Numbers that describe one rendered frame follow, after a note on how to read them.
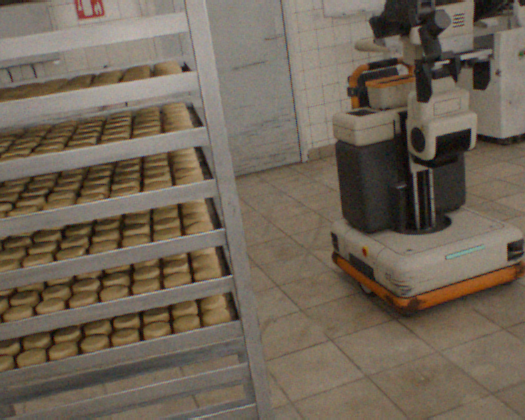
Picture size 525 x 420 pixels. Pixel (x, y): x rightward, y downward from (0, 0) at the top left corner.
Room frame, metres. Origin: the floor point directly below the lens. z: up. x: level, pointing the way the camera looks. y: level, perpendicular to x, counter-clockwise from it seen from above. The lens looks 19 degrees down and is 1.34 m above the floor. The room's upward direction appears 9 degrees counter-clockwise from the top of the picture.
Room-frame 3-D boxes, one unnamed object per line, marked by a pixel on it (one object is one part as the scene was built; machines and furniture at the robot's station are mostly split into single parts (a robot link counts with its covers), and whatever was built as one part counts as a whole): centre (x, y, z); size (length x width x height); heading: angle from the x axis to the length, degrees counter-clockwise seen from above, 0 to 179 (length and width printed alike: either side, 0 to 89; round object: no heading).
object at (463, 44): (2.38, -0.78, 0.99); 0.28 x 0.16 x 0.22; 107
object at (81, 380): (1.39, 0.41, 0.51); 0.64 x 0.03 x 0.03; 97
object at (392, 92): (2.76, -0.66, 0.87); 0.23 x 0.15 x 0.11; 107
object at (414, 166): (2.51, -0.81, 0.68); 0.28 x 0.27 x 0.25; 107
